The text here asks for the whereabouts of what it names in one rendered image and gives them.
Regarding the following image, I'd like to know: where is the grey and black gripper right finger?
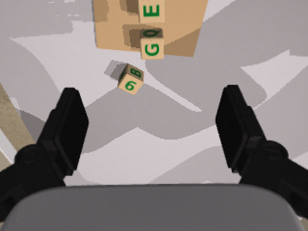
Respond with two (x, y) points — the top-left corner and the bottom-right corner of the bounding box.
(216, 85), (308, 219)

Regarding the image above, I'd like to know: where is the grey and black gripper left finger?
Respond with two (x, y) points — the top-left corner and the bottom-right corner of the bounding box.
(0, 88), (89, 222)

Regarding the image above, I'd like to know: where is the wooden letter block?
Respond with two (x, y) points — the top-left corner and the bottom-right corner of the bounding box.
(138, 0), (165, 24)
(140, 29), (164, 60)
(117, 64), (144, 95)

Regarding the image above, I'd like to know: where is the tan flat mat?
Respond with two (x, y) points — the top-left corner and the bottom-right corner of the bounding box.
(93, 0), (208, 57)

